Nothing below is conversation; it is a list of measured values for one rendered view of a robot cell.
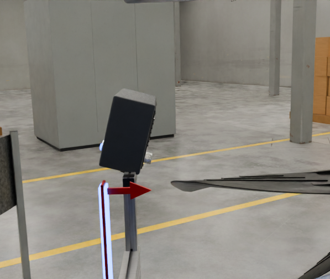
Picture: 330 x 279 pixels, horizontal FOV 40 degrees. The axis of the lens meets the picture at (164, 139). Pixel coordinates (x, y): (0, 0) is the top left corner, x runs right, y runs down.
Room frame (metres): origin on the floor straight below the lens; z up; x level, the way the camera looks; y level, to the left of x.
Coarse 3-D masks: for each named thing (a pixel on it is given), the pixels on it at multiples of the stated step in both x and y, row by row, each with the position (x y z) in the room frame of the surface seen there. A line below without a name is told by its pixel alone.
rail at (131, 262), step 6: (138, 246) 1.11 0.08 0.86; (126, 252) 1.07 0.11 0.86; (132, 252) 1.10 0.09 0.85; (138, 252) 1.07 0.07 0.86; (126, 258) 1.04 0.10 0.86; (132, 258) 1.04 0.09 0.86; (138, 258) 1.04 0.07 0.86; (126, 264) 1.01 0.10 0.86; (132, 264) 1.01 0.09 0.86; (138, 264) 1.03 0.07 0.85; (120, 270) 0.98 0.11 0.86; (126, 270) 0.98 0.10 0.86; (132, 270) 0.98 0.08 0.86; (138, 270) 1.02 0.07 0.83; (120, 276) 0.95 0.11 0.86; (126, 276) 0.97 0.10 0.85; (132, 276) 0.95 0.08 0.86; (138, 276) 1.02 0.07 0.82
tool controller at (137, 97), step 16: (128, 96) 1.19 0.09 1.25; (144, 96) 1.29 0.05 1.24; (112, 112) 1.14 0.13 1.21; (128, 112) 1.14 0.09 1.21; (144, 112) 1.14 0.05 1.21; (112, 128) 1.14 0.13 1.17; (128, 128) 1.14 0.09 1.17; (144, 128) 1.14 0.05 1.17; (112, 144) 1.14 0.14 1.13; (128, 144) 1.14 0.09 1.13; (144, 144) 1.14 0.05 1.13; (112, 160) 1.14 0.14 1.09; (128, 160) 1.14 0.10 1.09; (144, 160) 1.17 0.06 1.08
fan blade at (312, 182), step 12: (180, 180) 0.49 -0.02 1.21; (192, 180) 0.52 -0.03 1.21; (216, 180) 0.55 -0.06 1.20; (228, 180) 0.55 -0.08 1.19; (240, 180) 0.55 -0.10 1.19; (252, 180) 0.55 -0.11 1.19; (264, 180) 0.55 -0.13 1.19; (276, 180) 0.55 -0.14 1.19; (288, 180) 0.55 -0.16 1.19; (300, 180) 0.55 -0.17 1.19; (312, 180) 0.55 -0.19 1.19; (324, 180) 0.55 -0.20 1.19; (276, 192) 0.50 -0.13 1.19; (288, 192) 0.49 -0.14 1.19; (300, 192) 0.50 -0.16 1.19; (312, 192) 0.50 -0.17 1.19; (324, 192) 0.51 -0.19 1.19
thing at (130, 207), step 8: (128, 176) 1.09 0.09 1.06; (128, 200) 1.09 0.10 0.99; (128, 208) 1.08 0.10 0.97; (136, 208) 1.10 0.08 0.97; (128, 216) 1.08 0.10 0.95; (136, 216) 1.09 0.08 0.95; (128, 224) 1.08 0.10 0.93; (136, 224) 1.08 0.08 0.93; (128, 232) 1.08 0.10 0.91; (136, 232) 1.08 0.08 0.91; (128, 240) 1.08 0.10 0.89; (136, 240) 1.08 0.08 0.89; (128, 248) 1.08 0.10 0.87; (136, 248) 1.08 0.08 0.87
